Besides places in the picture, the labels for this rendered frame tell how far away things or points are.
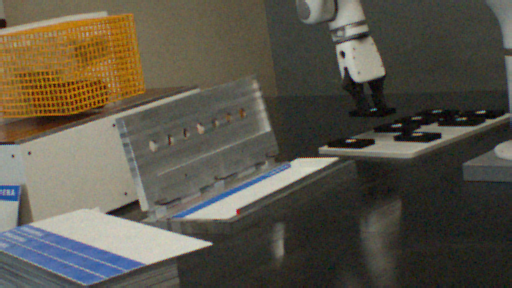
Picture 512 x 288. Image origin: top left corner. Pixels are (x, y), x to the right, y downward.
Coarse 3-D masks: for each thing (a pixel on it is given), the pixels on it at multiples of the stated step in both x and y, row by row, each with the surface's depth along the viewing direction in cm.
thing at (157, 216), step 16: (272, 160) 231; (256, 176) 222; (320, 176) 213; (336, 176) 217; (208, 192) 215; (288, 192) 203; (304, 192) 207; (160, 208) 200; (176, 208) 205; (256, 208) 195; (272, 208) 198; (144, 224) 199; (160, 224) 197; (176, 224) 195; (192, 224) 192; (208, 224) 190; (224, 224) 189; (240, 224) 189
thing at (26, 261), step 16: (0, 240) 165; (0, 256) 160; (16, 256) 154; (32, 256) 153; (48, 256) 151; (0, 272) 161; (16, 272) 156; (32, 272) 150; (48, 272) 145; (64, 272) 142; (80, 272) 141; (128, 272) 138; (144, 272) 139; (160, 272) 141; (176, 272) 142
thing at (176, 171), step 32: (192, 96) 213; (224, 96) 223; (256, 96) 231; (128, 128) 197; (160, 128) 205; (192, 128) 213; (224, 128) 221; (256, 128) 229; (128, 160) 197; (160, 160) 204; (192, 160) 211; (224, 160) 217; (256, 160) 226; (160, 192) 201; (192, 192) 208
